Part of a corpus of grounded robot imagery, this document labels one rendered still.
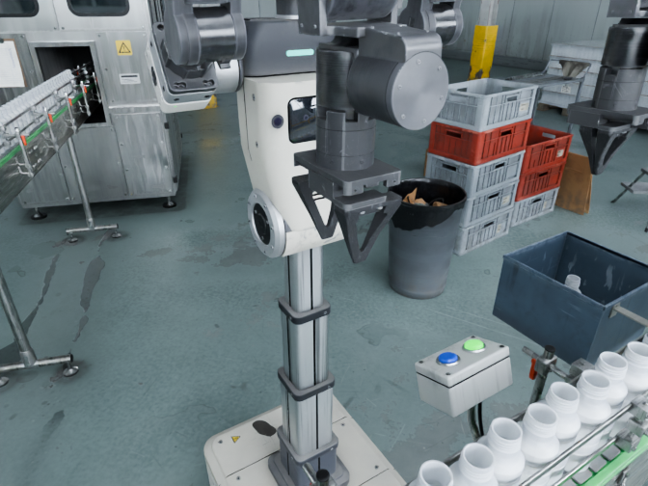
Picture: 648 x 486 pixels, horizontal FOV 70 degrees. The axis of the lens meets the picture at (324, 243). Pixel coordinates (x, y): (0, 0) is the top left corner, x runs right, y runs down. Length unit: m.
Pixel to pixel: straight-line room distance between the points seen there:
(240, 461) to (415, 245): 1.52
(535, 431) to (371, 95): 0.48
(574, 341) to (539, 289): 0.16
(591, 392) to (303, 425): 0.85
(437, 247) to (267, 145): 1.91
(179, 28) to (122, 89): 3.27
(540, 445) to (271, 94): 0.69
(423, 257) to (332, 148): 2.31
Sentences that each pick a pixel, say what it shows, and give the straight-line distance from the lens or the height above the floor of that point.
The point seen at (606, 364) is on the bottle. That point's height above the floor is 1.16.
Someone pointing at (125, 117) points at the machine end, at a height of 0.80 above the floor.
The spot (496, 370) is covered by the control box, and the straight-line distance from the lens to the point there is 0.83.
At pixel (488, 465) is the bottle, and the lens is 0.64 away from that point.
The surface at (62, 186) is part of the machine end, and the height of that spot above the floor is 0.28.
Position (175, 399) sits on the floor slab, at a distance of 2.35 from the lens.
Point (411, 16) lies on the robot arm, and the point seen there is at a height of 1.60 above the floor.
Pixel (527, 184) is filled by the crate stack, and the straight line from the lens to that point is 3.96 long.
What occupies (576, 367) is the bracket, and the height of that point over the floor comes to 1.11.
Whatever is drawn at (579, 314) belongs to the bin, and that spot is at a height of 0.89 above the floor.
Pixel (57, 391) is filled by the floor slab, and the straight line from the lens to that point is 2.60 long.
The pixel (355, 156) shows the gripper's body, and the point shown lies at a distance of 0.44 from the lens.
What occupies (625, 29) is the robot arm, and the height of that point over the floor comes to 1.60.
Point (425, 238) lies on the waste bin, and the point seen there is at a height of 0.44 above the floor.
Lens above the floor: 1.63
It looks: 28 degrees down
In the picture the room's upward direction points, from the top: straight up
